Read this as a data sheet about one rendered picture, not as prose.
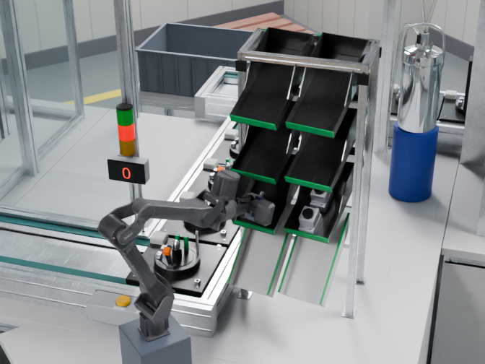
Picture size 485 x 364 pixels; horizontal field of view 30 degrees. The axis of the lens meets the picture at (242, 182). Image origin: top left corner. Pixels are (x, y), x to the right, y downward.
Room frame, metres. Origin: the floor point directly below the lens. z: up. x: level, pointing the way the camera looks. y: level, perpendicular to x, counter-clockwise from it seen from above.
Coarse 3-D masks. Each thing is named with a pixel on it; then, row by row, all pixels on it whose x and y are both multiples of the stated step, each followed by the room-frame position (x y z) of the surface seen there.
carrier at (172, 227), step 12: (192, 192) 2.61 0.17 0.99; (168, 228) 2.42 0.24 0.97; (180, 228) 2.42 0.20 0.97; (192, 228) 2.41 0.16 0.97; (204, 228) 2.40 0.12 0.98; (228, 228) 2.41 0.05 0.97; (192, 240) 2.36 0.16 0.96; (204, 240) 2.35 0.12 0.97; (216, 240) 2.34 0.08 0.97; (228, 240) 2.34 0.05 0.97
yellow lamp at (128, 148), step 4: (120, 140) 2.38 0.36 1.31; (132, 140) 2.38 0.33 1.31; (120, 144) 2.38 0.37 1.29; (124, 144) 2.37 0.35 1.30; (128, 144) 2.37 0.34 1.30; (132, 144) 2.38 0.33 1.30; (120, 148) 2.38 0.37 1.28; (124, 148) 2.37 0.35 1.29; (128, 148) 2.37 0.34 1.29; (132, 148) 2.38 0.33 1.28; (120, 152) 2.39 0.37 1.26; (124, 152) 2.37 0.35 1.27; (128, 152) 2.37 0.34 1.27; (132, 152) 2.38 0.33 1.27
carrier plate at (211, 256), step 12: (168, 240) 2.35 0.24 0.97; (180, 240) 2.35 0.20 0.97; (144, 252) 2.28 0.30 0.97; (156, 252) 2.28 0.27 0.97; (204, 252) 2.28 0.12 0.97; (216, 252) 2.28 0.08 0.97; (204, 264) 2.22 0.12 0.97; (216, 264) 2.21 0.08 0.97; (132, 276) 2.16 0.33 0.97; (168, 276) 2.16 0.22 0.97; (180, 276) 2.16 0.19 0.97; (192, 276) 2.16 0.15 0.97; (204, 276) 2.16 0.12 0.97; (180, 288) 2.10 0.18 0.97; (192, 288) 2.10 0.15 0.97; (204, 288) 2.10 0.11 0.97
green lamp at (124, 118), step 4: (132, 108) 2.39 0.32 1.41; (116, 112) 2.39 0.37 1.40; (120, 112) 2.37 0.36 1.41; (124, 112) 2.37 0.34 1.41; (128, 112) 2.38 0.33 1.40; (132, 112) 2.39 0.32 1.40; (120, 116) 2.38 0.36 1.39; (124, 116) 2.37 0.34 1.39; (128, 116) 2.38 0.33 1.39; (132, 116) 2.39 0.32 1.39; (120, 120) 2.38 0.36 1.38; (124, 120) 2.37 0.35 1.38; (128, 120) 2.38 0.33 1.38; (132, 120) 2.39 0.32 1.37; (120, 124) 2.38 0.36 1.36; (124, 124) 2.37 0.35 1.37; (128, 124) 2.38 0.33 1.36
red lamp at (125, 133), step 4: (132, 124) 2.39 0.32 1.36; (120, 128) 2.38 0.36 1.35; (124, 128) 2.37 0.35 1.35; (128, 128) 2.37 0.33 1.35; (132, 128) 2.38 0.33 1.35; (120, 132) 2.38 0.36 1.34; (124, 132) 2.37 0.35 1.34; (128, 132) 2.37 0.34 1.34; (132, 132) 2.38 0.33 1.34; (120, 136) 2.38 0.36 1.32; (124, 136) 2.37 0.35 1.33; (128, 136) 2.37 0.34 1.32; (132, 136) 2.38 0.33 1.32; (124, 140) 2.37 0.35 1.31; (128, 140) 2.37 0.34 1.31
